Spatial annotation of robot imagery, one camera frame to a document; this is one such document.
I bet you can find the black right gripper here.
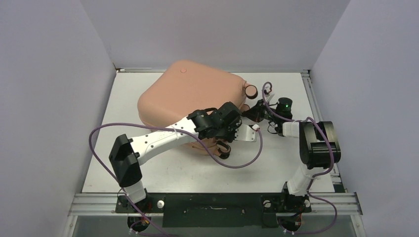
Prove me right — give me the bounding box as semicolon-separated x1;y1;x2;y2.
244;98;281;122

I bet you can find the pink hard-shell suitcase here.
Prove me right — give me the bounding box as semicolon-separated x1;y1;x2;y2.
137;60;258;158

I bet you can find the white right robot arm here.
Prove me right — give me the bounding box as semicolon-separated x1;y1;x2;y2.
242;97;341;211

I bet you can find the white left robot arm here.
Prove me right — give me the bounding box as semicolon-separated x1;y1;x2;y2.
109;102;254;212

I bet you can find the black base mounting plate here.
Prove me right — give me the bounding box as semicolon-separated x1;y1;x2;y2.
115;193;312;228

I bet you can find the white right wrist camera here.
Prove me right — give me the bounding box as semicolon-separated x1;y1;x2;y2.
263;89;275;105

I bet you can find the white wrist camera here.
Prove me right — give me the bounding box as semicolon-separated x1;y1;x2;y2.
234;124;260;142
263;89;275;105

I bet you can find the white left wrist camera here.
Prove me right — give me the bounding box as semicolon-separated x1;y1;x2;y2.
234;124;260;142

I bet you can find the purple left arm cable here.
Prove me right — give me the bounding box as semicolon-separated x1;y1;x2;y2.
89;122;264;237

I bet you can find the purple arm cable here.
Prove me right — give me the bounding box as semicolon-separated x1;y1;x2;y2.
89;122;264;237
261;81;338;236

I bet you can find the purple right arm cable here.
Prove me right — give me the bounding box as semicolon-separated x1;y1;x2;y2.
261;81;338;236

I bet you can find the aluminium front rail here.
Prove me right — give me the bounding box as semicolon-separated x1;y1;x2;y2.
69;193;363;216

